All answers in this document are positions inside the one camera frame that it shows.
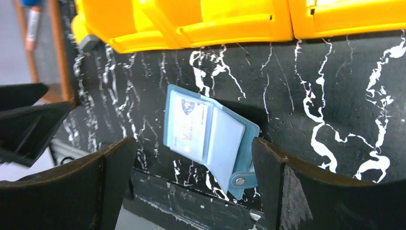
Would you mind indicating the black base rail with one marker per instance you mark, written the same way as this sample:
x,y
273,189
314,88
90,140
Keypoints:
x,y
175,193

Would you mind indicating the white blue VIP card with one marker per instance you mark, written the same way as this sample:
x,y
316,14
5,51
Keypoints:
x,y
188,125

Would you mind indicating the orange wooden shelf rack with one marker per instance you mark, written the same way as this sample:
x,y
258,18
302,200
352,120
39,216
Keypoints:
x,y
47,58

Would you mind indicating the blue card holder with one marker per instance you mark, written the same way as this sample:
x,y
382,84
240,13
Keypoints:
x,y
227,146

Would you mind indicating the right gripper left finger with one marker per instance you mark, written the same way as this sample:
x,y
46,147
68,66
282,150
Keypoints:
x,y
84,194

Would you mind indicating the blue cap bottle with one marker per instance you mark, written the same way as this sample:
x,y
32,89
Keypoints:
x,y
31,3

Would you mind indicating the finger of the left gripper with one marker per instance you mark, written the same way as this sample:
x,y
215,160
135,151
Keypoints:
x,y
26,132
21,95

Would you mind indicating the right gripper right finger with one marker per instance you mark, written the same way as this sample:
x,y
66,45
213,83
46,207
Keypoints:
x,y
297,195

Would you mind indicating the yellow three-compartment bin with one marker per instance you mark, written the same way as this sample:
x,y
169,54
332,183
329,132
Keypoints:
x,y
139,25

